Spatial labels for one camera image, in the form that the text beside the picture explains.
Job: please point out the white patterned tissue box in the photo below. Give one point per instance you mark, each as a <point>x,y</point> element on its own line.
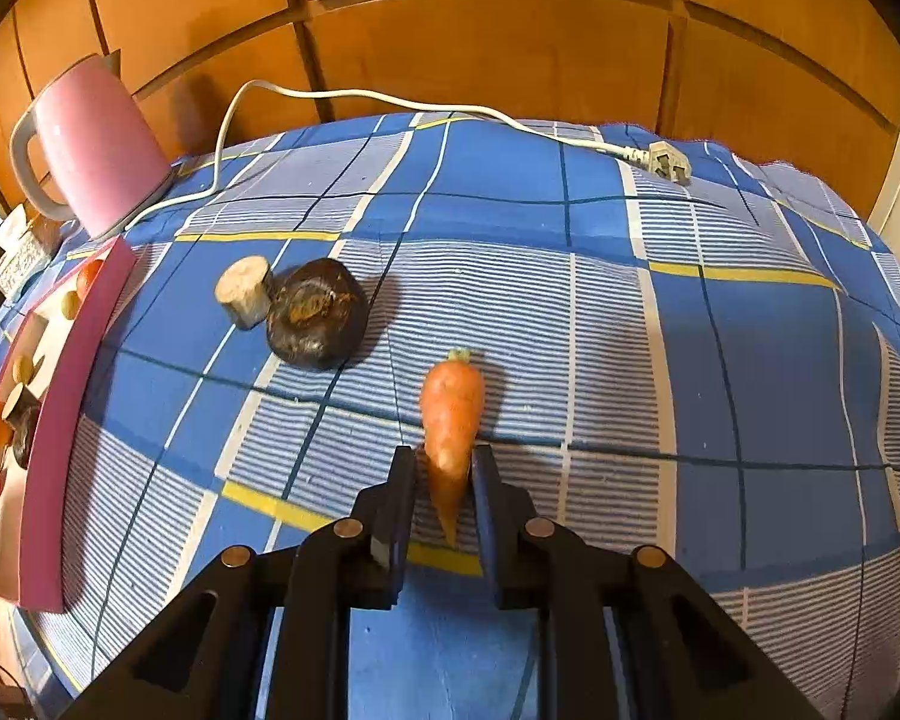
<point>22,251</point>

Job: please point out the small dark water chestnut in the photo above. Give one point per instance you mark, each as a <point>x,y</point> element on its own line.
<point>22,442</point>

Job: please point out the large dark water chestnut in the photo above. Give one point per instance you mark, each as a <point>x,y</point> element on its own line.
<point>315,315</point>

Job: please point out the pink-rimmed white tray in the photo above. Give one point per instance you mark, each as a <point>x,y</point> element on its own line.
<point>82,360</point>

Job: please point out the blue plaid tablecloth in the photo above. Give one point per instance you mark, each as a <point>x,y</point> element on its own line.
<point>645,390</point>

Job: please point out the small brown potato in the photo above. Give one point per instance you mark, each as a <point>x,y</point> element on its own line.
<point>22,367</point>

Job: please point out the pink electric kettle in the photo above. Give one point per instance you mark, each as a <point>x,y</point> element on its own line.
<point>97,157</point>

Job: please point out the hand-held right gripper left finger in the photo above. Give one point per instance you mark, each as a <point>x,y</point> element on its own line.
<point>407,514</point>

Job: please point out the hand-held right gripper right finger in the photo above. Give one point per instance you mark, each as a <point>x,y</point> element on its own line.
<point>484,517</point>

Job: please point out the small orange fruit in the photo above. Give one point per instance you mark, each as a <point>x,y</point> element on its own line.
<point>86,279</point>

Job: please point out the small pale fruit piece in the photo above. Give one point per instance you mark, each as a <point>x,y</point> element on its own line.
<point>67,304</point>

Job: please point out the orange carrot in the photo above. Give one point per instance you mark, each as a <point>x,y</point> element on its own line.
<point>454,405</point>

